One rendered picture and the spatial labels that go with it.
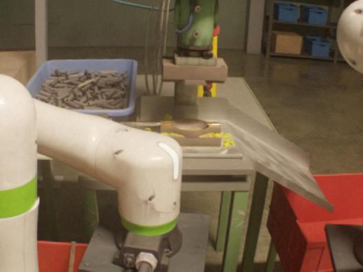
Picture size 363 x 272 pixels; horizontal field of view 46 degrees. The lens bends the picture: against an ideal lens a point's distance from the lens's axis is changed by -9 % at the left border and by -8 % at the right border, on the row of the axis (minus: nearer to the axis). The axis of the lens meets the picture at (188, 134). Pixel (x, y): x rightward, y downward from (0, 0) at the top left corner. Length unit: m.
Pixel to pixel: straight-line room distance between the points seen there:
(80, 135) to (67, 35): 5.73
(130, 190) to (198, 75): 0.42
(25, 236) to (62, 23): 6.01
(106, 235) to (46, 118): 0.33
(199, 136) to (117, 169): 0.41
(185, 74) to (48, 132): 0.46
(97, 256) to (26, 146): 0.45
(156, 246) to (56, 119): 0.32
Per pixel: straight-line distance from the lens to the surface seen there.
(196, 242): 1.03
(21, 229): 0.64
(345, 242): 1.10
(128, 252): 0.92
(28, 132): 0.58
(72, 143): 0.90
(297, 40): 6.46
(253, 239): 1.72
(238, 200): 1.24
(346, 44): 0.66
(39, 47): 2.69
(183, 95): 1.39
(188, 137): 1.24
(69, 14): 6.55
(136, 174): 0.86
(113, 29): 6.51
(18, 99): 0.57
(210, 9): 1.16
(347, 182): 1.78
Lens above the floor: 1.55
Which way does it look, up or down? 25 degrees down
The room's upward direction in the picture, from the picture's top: 3 degrees clockwise
